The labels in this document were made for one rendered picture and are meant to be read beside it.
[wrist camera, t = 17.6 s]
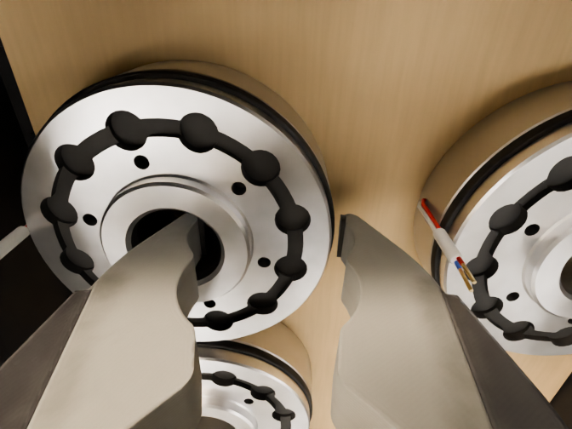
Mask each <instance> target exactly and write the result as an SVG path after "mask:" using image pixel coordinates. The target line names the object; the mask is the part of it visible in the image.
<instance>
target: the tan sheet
mask: <svg viewBox="0 0 572 429"><path fill-rule="evenodd" d="M0 38H1V40H2V43H3V46H4V49H5V52H6V55H7V57H8V59H9V64H10V66H11V68H12V71H13V74H14V78H15V80H16V82H17V85H18V88H19V91H20V94H21V97H22V100H23V102H24V104H25V107H26V111H27V113H28V116H29V118H30V121H31V125H32V127H33V130H34V133H35V135H37V133H38V132H39V131H40V129H41V128H42V127H43V125H44V124H45V123H46V122H47V121H48V120H49V118H50V117H51V116H52V115H53V113H54V112H55V111H56V110H57V109H58V108H59V107H60V106H61V105H62V104H63V103H65V102H66V101H67V100H68V99H70V98H71V97H72V96H73V95H75V94H76V93H78V92H79V91H81V90H83V89H85V88H87V87H88V86H90V85H92V84H94V83H98V82H100V81H102V80H105V79H107V78H109V77H114V76H116V75H118V74H121V73H123V72H127V71H129V70H132V69H135V68H137V67H140V66H144V65H148V64H151V63H155V62H160V61H166V60H196V61H203V62H208V63H213V64H216V65H220V66H225V67H228V68H231V69H233V70H236V71H238V72H241V73H243V74H246V75H248V76H250V77H252V78H254V79H255V80H257V81H259V82H260V83H263V84H264V85H266V86H267V87H268V88H269V89H271V90H273V91H274V92H275V93H276V94H278V95H279V96H281V97H282V98H283V99H284V100H285V101H286V102H287V103H288V104H289V105H290V106H291V107H292V108H293V109H294V110H295V111H296V112H297V113H298V114H299V116H300V117H301V118H302V120H303V121H304V122H305V124H306V125H307V127H308V128H309V129H310V131H311V132H312V135H313V137H314V138H315V140H316V142H317V144H318V146H319V149H320V151H321V153H322V156H323V160H324V163H325V167H326V171H327V175H328V179H329V187H330V191H331V196H332V200H333V205H334V212H335V234H334V240H333V244H332V248H331V251H330V254H329V260H328V263H327V265H326V268H325V271H324V273H323V276H322V278H321V280H320V282H319V283H318V285H317V287H316V288H315V289H314V291H313V292H312V294H311V295H310V296H309V297H308V299H307V300H306V301H305V302H304V303H303V304H302V305H301V306H300V307H299V308H298V309H297V310H296V311H294V312H293V313H292V314H290V315H289V316H287V317H286V318H285V319H284V320H282V321H280V323H282V324H283V325H285V326H286V327H287V328H289V329H290V330H291V331H292V332H293V333H295V335H296V336H297V337H298V338H299V339H300V341H301V342H302V343H303V345H304V347H305V348H306V350H307V353H308V355H309V358H310V363H311V378H312V418H311V421H310V427H309V429H336V428H335V426H334V424H333V422H332V420H331V414H330V410H331V398H332V385H333V374H334V369H335V359H336V353H337V348H338V343H339V338H340V330H341V328H342V326H343V325H344V324H345V323H346V322H347V321H348V320H349V319H350V315H349V313H348V311H347V309H346V308H345V306H344V305H343V303H342V301H341V293H342V287H343V282H344V276H345V269H346V267H345V265H344V263H343V262H342V260H341V258H340V257H336V256H337V246H338V236H339V225H340V215H346V214H353V215H356V216H358V217H360V218H361V219H362V220H364V221H365V222H367V223H368V224H369V225H371V226H372V227H373V228H374V229H375V230H377V231H378V232H380V233H381V234H382V235H384V236H385V237H387V238H388V239H389V240H391V241H392V242H393V243H395V244H396V245H397V246H398V247H399V248H400V249H402V250H403V251H405V252H406V253H407V254H408V255H410V256H411V257H412V258H413V259H414V260H415V261H417V262H418V263H419V264H420V265H421V266H422V267H423V265H422V264H421V262H420V259H419V257H418V254H417V252H416V249H415V241H414V219H415V211H416V207H417V203H418V201H419V198H420V195H421V193H422V190H423V188H424V186H425V184H426V182H427V180H428V178H429V176H430V175H431V173H432V171H433V170H434V169H435V167H436V166H437V164H438V163H439V161H440V160H441V159H442V157H443V156H444V155H445V153H446V152H447V151H448V150H449V149H450V148H451V146H452V145H453V144H454V143H455V142H456V141H457V140H458V139H459V138H460V137H461V136H462V135H464V134H465V133H466V132H467V131H468V130H469V129H471V128H472V127H473V126H474V125H476V124H477V123H478V122H480V121H481V120H483V119H484V118H485V117H487V116H488V115H489V114H491V113H492V112H494V111H496V110H497V109H499V108H501V107H503V106H504V105H506V104H507V103H509V102H511V101H513V100H515V99H517V98H519V97H522V96H524V95H526V94H529V93H531V92H534V91H536V90H538V89H543V88H545V87H548V86H551V85H554V84H557V83H564V82H568V81H572V0H0ZM423 268H424V267H423ZM506 352H507V353H508V354H509V356H510V357H511V358H512V359H513V360H514V362H515V363H516V364H517V365H518V366H519V368H520V369H521V370H522V371H523V372H524V373H525V374H526V375H527V376H528V377H529V379H530V380H531V381H532V382H533V383H534V384H535V386H536V387H537V388H538V389H539V390H540V392H541V393H542V394H543V395H544V397H545V398H546V399H547V400H548V402H549V403H550V402H551V401H552V399H553V397H554V396H555V395H556V393H557V392H558V390H559V389H560V387H561V386H562V385H563V383H564V382H565V381H566V380H567V378H568V377H569V375H570V374H571V372H572V354H568V355H555V356H540V355H527V354H521V353H515V352H509V351H506Z"/></svg>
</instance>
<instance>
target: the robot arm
mask: <svg viewBox="0 0 572 429"><path fill-rule="evenodd" d="M202 255H206V223H205V222H204V221H202V220H200V219H199V218H198V217H196V216H194V215H192V214H188V213H185V214H183V215H182V216H181V217H179V218H178V219H176V220H174V221H173V222H171V223H170V224H168V225H167V226H165V227H164V228H163V229H161V230H160V231H158V232H156V233H155V234H153V235H152V236H150V237H149V238H148V239H146V240H145V241H143V242H142V243H140V244H138V245H137V246H136V247H134V248H133V249H131V250H130V251H129V252H128V253H127V254H125V255H124V256H123V257H122V258H121V259H119V260H118V261H117V262H116V263H114V264H113V265H112V266H111V267H110V268H109V269H108V270H107V271H106V272H105V273H104V274H103V275H102V276H101V277H100V278H99V279H98V280H97V281H96V282H95V283H94V284H93V285H92V286H91V287H90V288H89V289H87V290H76V291H74V292H73V294H72V295H71V296H70V297H69V298H68V299H67V300H66V301H65V302H64V303H63V304H62V305H61V306H60V307H59V308H58V309H57V310H56V311H55V312H54V313H53V314H52V315H51V316H50V317H49V318H48V319H47V320H46V321H45V322H44V323H43V324H42V325H41V326H40V327H39V328H38V329H37V330H36V331H35V332H34V333H33V334H32V335H31V336H30V337H29V338H28V339H27V341H26V342H25V343H24V344H23V345H22V346H21V347H20V348H19V349H18V350H17V351H16V352H15V353H14V354H13V355H12V356H11V357H10V358H9V359H8V360H7V361H6V362H5V363H4V364H3V365H2V366H1V367H0V429H195V428H196V427H197V425H198V423H199V421H200V419H201V415H202V373H201V367H200V362H199V356H198V350H197V340H196V335H195V329H194V327H193V325H192V324H191V323H190V322H189V321H188V319H187V318H188V315H189V313H190V311H191V309H192V308H193V307H194V305H195V304H196V303H197V300H198V298H199V293H198V287H197V275H196V269H195V267H196V265H197V263H198V262H199V261H200V260H201V258H202ZM336 257H340V258H341V260H342V262H343V263H344V265H345V267H346V269H345V276H344V282H343V287H342V293H341V301H342V303H343V305H344V306H345V308H346V309H347V311H348V313H349V315H350V319H349V320H348V321H347V322H346V323H345V324H344V325H343V326H342V328H341V330H340V338H339V343H338V348H337V353H336V359H335V369H334V374H333V385H332V398H331V410H330V414H331V420H332V422H333V424H334V426H335V428H336V429H569V428H568V427H567V425H566V424H565V422H564V421H563V419H562V418H561V417H560V415H559V414H558V412H557V411H556V410H555V409H554V408H553V407H552V405H551V404H550V403H549V402H548V400H547V399H546V398H545V397H544V395H543V394H542V393H541V392H540V390H539V389H538V388H537V387H536V386H535V384H534V383H533V382H532V381H531V380H530V379H529V377H528V376H527V375H526V374H525V373H524V372H523V371H522V370H521V369H520V368H519V366H518V365H517V364H516V363H515V362H514V360H513V359H512V358H511V357H510V356H509V354H508V353H507V352H506V351H505V350H504V348H503V347H502V346H501V345H500V344H499V342H498V341H497V340H496V339H495V338H494V336H493V335H492V334H491V333H490V332H489V331H488V330H487V329H486V328H485V327H484V326H483V324H482V323H481V322H480V321H479V320H478V318H477V317H476V316H475V315H474V314H473V312H472V311H471V310H470V309H469V308H468V306H467V305H466V304H465V303H464V302H463V301H462V299H461V298H460V297H459V296H458V295H449V294H445V292H444V291H443V290H442V288H441V287H440V286H439V285H438V283H437V282H436V281H435V280H434V279H433V278H432V276H431V275H430V274H429V273H428V272H427V271H426V270H425V269H424V268H423V267H422V266H421V265H420V264H419V263H418V262H417V261H415V260H414V259H413V258H412V257H411V256H410V255H408V254H407V253H406V252H405V251H403V250H402V249H400V248H399V247H398V246H397V245H396V244H395V243H393V242H392V241H391V240H389V239H388V238H387V237H385V236H384V235H382V234H381V233H380V232H378V231H377V230H375V229H374V228H373V227H372V226H371V225H369V224H368V223H367V222H365V221H364V220H362V219H361V218H360V217H358V216H356V215H354V214H345V215H343V214H341V215H340V225H339V236H338V246H337V256H336Z"/></svg>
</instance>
